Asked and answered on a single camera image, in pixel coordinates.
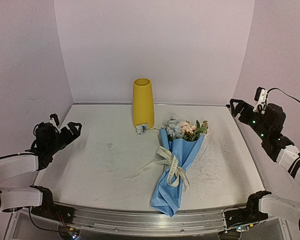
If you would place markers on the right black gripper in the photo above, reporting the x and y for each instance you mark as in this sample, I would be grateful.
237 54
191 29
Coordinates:
245 113

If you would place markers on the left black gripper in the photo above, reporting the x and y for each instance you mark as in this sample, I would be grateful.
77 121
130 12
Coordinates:
70 138

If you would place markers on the artificial flower bunch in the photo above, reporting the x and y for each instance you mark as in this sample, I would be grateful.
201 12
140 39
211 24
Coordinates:
177 129

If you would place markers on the blue wrapping paper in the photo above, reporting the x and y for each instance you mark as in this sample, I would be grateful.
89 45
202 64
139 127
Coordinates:
178 155

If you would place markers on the cream printed ribbon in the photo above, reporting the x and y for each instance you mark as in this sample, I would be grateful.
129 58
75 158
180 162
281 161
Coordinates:
175 174

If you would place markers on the yellow plastic vase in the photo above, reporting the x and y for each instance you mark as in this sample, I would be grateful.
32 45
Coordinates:
143 103

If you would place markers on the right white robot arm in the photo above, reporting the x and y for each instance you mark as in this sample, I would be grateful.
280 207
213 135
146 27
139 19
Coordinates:
282 198

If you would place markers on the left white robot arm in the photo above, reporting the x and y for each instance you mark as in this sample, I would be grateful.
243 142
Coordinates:
15 196

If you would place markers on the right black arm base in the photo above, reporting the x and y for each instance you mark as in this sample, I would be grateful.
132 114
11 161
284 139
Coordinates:
243 216

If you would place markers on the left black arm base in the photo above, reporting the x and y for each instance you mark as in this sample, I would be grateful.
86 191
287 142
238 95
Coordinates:
50 210

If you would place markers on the loose blue artificial flower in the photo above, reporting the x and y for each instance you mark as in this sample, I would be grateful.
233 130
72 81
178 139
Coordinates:
141 129

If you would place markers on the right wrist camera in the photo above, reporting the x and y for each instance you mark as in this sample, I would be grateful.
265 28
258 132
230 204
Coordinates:
260 97

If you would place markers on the aluminium front rail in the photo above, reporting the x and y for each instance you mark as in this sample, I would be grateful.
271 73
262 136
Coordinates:
145 223

